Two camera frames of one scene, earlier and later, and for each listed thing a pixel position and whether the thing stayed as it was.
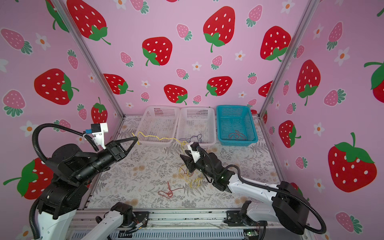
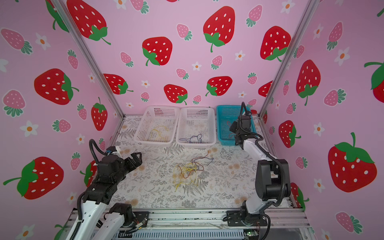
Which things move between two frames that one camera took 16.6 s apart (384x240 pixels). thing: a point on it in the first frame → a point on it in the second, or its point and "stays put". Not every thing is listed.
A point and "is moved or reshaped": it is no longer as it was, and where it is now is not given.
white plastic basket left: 160,122 stays put
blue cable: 199,136 stays put
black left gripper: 116,147 → 138,161
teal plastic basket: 236,126 stays put
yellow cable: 182,142 → 166,129
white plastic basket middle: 197,124 stays put
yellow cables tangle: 191,181 is moved or reshaped
